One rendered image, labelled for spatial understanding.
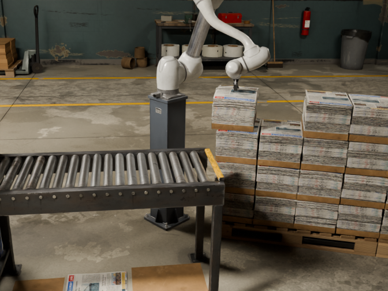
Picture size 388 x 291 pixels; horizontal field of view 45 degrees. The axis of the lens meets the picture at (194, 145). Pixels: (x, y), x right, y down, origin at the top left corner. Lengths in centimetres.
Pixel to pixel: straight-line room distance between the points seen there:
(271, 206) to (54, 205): 158
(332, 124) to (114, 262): 170
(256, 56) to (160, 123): 88
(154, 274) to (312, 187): 121
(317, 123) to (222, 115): 62
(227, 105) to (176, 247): 107
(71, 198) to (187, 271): 107
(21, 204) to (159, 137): 128
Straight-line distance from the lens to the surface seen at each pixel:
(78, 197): 246
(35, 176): 266
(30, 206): 251
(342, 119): 318
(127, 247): 345
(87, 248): 347
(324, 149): 324
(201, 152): 294
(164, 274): 317
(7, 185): 261
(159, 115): 337
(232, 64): 292
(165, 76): 329
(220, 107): 317
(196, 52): 339
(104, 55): 968
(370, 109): 318
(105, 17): 958
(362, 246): 357
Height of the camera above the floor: 186
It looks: 21 degrees down
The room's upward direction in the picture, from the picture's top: 2 degrees clockwise
